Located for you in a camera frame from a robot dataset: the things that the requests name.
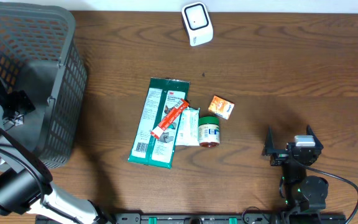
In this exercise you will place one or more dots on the white barcode scanner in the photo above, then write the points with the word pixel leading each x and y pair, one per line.
pixel 197 23

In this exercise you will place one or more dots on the white teal wipes packet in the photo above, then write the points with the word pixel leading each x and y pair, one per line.
pixel 188 128

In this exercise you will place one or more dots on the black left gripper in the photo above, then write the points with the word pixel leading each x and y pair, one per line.
pixel 18 101

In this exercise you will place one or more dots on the black mounting rail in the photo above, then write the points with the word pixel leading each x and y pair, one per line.
pixel 248 217

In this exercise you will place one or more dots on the green lid spice jar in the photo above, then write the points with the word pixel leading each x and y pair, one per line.
pixel 208 131

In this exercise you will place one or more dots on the red white sachet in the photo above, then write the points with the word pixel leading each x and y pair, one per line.
pixel 169 118

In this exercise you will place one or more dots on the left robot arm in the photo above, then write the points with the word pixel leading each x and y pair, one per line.
pixel 26 185

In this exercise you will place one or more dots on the grey plastic shopping basket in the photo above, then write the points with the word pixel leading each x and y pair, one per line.
pixel 38 56

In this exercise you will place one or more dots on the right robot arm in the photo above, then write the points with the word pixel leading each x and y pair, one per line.
pixel 305 194

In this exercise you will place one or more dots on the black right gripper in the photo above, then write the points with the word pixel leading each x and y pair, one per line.
pixel 280 155

